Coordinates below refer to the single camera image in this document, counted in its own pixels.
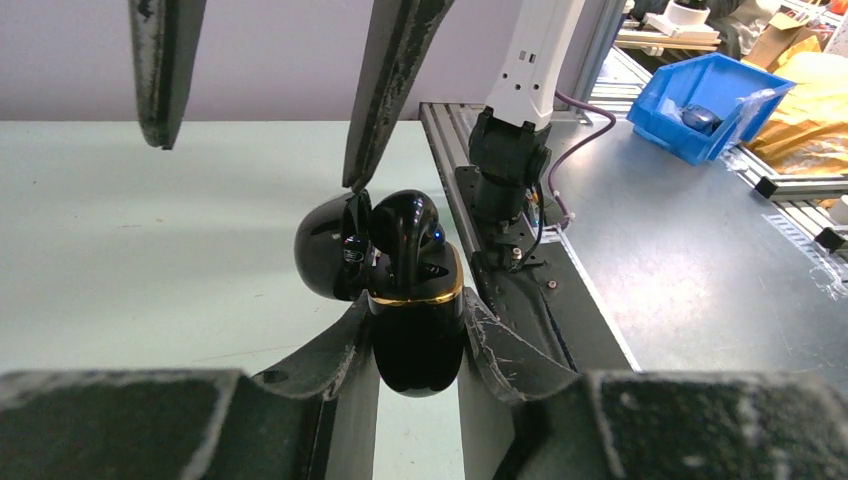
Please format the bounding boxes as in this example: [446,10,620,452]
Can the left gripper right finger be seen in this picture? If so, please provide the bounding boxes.
[458,289,847,479]

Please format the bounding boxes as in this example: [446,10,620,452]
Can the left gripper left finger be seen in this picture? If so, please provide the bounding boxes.
[1,299,379,479]

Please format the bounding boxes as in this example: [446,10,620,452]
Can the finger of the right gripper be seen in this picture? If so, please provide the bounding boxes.
[342,0,453,192]
[128,0,207,149]

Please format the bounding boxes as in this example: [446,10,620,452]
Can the black earbud charging case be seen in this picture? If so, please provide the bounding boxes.
[294,191,465,397]

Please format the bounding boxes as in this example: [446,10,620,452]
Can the black earbud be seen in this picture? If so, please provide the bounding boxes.
[368,189,444,290]

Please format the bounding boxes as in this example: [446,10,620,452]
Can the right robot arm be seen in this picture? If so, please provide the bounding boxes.
[128,1,574,223]

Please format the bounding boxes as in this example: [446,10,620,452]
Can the blue plastic parts bin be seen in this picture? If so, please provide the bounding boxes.
[627,53,796,165]

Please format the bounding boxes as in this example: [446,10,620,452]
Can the yellow padded envelopes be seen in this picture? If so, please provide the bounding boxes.
[747,52,847,175]

